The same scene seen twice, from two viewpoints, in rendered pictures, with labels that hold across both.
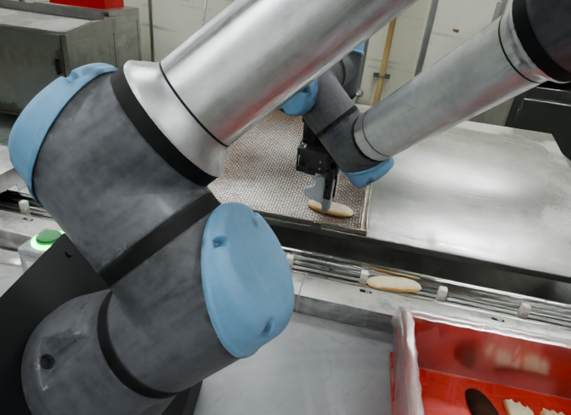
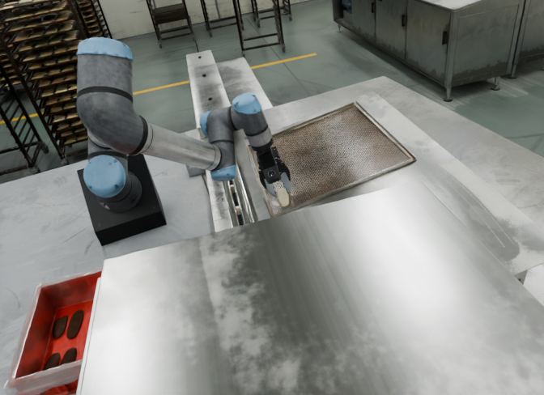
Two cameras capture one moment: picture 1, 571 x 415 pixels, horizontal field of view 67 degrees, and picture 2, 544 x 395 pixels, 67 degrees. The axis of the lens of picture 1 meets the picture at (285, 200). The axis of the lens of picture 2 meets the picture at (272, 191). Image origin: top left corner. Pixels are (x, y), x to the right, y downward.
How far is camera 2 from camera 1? 130 cm
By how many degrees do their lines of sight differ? 62
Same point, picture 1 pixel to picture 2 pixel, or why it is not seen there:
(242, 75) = not seen: hidden behind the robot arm
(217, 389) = (164, 229)
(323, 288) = (223, 225)
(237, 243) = (94, 164)
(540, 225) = not seen: hidden behind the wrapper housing
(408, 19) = not seen: outside the picture
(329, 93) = (210, 130)
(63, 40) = (452, 16)
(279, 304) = (97, 185)
